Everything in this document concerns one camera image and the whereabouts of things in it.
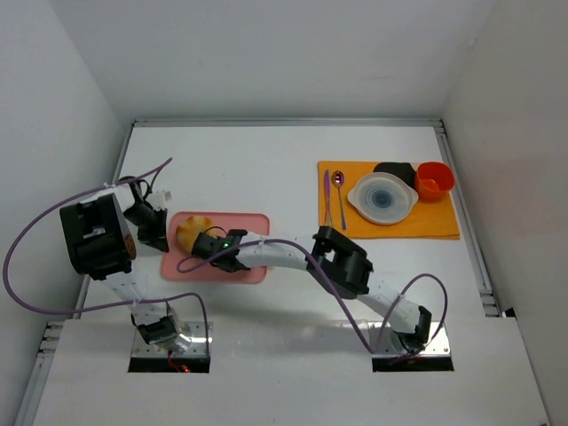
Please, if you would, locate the golden bread roll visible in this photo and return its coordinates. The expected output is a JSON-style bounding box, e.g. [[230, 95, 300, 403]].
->
[[176, 216, 217, 253]]

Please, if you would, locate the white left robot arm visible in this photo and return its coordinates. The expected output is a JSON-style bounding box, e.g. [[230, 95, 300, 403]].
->
[[59, 180, 189, 355]]

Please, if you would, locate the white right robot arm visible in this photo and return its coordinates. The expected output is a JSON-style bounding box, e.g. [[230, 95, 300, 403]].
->
[[190, 226, 431, 353]]

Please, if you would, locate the pink plastic tray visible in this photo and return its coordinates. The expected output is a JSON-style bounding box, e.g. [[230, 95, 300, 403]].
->
[[160, 211, 270, 284]]

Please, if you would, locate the iridescent table knife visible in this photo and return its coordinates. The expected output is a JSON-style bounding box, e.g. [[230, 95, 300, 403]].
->
[[323, 170, 333, 227]]

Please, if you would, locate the iridescent spoon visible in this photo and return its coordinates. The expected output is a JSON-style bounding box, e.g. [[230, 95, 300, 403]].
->
[[332, 170, 347, 231]]

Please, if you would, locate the black coaster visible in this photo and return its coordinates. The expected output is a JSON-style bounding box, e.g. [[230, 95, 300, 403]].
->
[[373, 162, 416, 189]]

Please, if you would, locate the orange cloth placemat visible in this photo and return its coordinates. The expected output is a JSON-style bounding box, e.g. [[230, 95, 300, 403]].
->
[[317, 161, 461, 240]]

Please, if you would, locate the orange plastic cup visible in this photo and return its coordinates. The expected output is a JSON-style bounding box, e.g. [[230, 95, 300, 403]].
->
[[414, 162, 455, 202]]

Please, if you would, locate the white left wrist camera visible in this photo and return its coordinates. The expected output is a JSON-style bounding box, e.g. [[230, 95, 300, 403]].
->
[[146, 191, 171, 211]]

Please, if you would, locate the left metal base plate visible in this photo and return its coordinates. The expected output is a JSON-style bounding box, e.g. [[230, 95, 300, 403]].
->
[[130, 321, 212, 359]]

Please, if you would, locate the metal base plate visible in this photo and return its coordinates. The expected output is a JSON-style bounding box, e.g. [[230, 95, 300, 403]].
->
[[367, 321, 451, 358], [130, 321, 212, 359]]

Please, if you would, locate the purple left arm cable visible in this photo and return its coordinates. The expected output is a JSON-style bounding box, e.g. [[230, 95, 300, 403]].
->
[[3, 157, 211, 359]]

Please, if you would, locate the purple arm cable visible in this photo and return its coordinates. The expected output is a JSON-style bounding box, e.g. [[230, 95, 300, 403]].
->
[[3, 157, 211, 359], [176, 239, 449, 359]]

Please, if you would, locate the white plate with handles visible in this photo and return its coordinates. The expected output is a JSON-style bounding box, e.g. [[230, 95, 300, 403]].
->
[[347, 172, 419, 225]]

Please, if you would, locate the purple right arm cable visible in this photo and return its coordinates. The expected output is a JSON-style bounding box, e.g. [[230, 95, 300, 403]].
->
[[176, 239, 449, 359]]

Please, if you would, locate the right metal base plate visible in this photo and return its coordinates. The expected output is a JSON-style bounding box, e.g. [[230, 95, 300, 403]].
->
[[367, 321, 451, 358]]

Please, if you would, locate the aluminium table frame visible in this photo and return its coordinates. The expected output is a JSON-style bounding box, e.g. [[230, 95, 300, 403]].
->
[[34, 119, 545, 425]]

